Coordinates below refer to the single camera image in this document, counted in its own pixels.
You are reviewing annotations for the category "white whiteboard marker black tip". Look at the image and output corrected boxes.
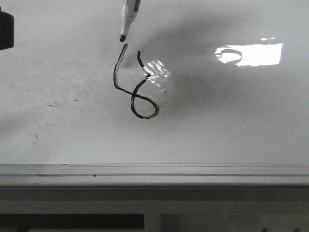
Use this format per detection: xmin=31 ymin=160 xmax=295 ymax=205
xmin=120 ymin=0 xmax=141 ymax=42

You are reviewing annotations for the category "white whiteboard surface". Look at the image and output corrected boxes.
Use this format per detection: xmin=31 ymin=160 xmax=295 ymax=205
xmin=0 ymin=0 xmax=309 ymax=165

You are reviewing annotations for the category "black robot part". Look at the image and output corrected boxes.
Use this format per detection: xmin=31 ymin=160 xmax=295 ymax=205
xmin=0 ymin=10 xmax=14 ymax=50

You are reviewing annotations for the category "grey aluminium whiteboard frame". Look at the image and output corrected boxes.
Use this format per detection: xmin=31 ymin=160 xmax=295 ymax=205
xmin=0 ymin=163 xmax=309 ymax=189

